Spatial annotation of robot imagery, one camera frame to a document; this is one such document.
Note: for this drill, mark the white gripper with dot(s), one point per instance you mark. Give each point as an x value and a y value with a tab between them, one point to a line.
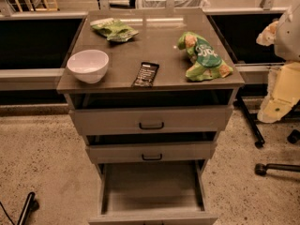
289	37

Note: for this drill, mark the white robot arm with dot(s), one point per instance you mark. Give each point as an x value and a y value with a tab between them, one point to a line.
287	41

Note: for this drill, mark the grey drawer cabinet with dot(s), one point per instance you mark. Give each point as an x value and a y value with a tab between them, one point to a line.
159	31

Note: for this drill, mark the top grey drawer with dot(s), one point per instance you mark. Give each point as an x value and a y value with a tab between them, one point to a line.
150	120

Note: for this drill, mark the grey drawer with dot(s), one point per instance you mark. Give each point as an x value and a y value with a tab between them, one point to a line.
150	120
153	193
123	153

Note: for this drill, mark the middle grey drawer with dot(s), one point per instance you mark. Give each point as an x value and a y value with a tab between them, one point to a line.
123	153

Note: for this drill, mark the bottom grey drawer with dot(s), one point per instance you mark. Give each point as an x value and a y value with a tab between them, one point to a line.
153	193

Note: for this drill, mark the green chip bag right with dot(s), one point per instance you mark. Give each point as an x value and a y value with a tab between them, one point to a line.
206	63

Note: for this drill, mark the black chair base caster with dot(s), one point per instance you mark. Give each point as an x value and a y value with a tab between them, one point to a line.
261	169

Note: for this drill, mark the green snack bag back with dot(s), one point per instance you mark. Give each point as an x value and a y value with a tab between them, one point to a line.
113	29

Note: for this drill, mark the white bowl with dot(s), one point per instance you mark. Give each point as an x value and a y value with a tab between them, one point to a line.
88	66

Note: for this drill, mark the black stand foot left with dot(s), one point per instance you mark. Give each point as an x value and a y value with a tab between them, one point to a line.
30	205

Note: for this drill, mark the black table leg frame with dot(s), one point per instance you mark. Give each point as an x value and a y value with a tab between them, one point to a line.
257	91

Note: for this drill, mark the white wire basket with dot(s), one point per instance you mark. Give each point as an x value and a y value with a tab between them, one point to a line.
172	3

